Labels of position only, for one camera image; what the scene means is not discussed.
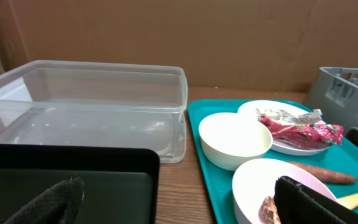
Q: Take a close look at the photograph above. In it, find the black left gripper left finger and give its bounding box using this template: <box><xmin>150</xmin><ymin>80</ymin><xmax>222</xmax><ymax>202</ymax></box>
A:
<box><xmin>4</xmin><ymin>176</ymin><xmax>84</xmax><ymax>224</ymax></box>

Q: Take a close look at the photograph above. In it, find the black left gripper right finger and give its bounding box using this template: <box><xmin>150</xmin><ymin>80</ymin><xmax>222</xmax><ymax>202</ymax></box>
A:
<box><xmin>273</xmin><ymin>176</ymin><xmax>358</xmax><ymax>224</ymax></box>

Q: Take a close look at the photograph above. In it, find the orange carrot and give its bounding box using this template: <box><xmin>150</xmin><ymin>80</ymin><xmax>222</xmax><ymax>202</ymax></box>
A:
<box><xmin>288</xmin><ymin>161</ymin><xmax>358</xmax><ymax>184</ymax></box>

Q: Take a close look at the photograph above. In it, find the pink bowl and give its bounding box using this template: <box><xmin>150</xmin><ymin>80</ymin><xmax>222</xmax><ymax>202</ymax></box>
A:
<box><xmin>232</xmin><ymin>158</ymin><xmax>337</xmax><ymax>224</ymax></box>

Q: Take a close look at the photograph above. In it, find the red snack wrapper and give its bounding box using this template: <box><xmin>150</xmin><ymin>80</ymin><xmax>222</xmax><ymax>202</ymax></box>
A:
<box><xmin>258</xmin><ymin>115</ymin><xmax>344</xmax><ymax>149</ymax></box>

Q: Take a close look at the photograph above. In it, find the pale green bowl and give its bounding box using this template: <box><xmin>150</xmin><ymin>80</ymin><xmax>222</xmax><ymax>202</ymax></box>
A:
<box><xmin>198</xmin><ymin>112</ymin><xmax>273</xmax><ymax>171</ymax></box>

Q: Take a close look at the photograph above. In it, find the white tissue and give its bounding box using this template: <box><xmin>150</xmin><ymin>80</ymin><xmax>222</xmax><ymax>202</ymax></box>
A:
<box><xmin>255</xmin><ymin>109</ymin><xmax>323</xmax><ymax>125</ymax></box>

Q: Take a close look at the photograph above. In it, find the pink plate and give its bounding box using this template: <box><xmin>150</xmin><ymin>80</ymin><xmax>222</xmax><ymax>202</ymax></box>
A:
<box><xmin>237</xmin><ymin>100</ymin><xmax>328</xmax><ymax>156</ymax></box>

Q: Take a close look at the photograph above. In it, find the black tray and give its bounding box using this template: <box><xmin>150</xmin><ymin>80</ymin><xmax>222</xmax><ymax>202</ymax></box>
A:
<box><xmin>0</xmin><ymin>144</ymin><xmax>160</xmax><ymax>224</ymax></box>

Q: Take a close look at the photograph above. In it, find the teal serving tray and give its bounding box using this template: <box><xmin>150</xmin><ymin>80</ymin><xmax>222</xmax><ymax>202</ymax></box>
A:
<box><xmin>188</xmin><ymin>100</ymin><xmax>358</xmax><ymax>224</ymax></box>

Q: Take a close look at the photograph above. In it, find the clear plastic bin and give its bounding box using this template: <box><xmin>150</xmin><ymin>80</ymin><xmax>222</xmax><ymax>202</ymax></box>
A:
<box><xmin>0</xmin><ymin>60</ymin><xmax>188</xmax><ymax>163</ymax></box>

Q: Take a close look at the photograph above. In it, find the grey dish rack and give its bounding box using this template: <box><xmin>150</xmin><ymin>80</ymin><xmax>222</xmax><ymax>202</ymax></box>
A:
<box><xmin>304</xmin><ymin>67</ymin><xmax>358</xmax><ymax>147</ymax></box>

